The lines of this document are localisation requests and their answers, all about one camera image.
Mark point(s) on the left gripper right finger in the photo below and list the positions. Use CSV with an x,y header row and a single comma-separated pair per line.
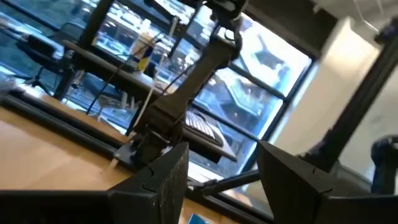
x,y
295,193

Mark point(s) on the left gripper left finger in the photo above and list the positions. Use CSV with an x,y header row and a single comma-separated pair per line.
x,y
155,193

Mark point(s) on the blue plastic disc case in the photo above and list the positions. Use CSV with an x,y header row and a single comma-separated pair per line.
x,y
197,219

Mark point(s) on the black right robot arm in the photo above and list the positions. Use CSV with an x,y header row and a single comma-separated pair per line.
x,y
192,81

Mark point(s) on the black keyboard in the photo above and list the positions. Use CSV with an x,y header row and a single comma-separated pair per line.
x,y
202,126

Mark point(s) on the dark blue chair back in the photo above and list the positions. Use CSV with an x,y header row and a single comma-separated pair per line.
x,y
385,161

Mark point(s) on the yellow blue bottle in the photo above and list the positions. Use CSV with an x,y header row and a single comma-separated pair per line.
x,y
143,62

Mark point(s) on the black office chair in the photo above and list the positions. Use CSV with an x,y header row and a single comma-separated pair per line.
x,y
40,46

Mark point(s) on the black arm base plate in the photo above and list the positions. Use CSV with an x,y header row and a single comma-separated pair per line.
x,y
127,155

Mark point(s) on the black camera rig post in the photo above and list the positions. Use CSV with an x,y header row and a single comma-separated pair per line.
x,y
357,105

